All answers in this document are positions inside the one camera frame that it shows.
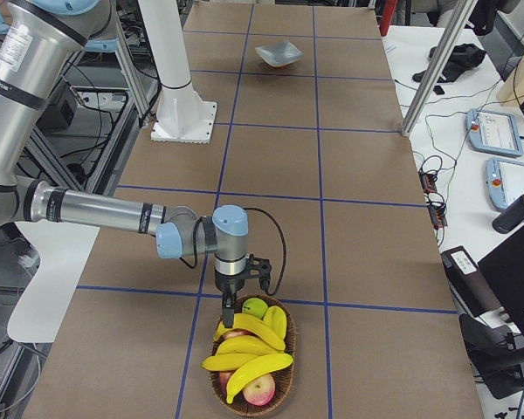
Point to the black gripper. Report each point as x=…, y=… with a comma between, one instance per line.
x=228, y=283

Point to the yellow banana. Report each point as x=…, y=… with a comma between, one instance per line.
x=251, y=324
x=226, y=362
x=275, y=317
x=245, y=344
x=253, y=369

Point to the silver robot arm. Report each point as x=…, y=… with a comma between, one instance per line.
x=42, y=38

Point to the wicker fruit basket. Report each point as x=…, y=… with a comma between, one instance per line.
x=283, y=378

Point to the blue square plate orange rim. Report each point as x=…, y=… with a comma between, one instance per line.
x=279, y=54

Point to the green apple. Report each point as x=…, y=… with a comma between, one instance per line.
x=255, y=307

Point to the red apple front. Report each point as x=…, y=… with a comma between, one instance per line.
x=260, y=391

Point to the black monitor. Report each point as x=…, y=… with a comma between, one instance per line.
x=503, y=269

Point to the black water bottle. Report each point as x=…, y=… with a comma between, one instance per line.
x=511, y=217

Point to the blue teach pendant near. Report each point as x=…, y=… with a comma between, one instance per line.
x=504, y=181

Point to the blue teach pendant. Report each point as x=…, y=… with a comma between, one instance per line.
x=493, y=133
x=504, y=181

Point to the blue teach pendant far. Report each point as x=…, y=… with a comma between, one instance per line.
x=493, y=133

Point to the black cloth bag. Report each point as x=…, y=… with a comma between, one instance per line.
x=464, y=57

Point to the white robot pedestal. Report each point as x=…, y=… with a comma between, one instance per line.
x=181, y=114

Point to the aluminium frame post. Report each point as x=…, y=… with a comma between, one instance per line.
x=438, y=61

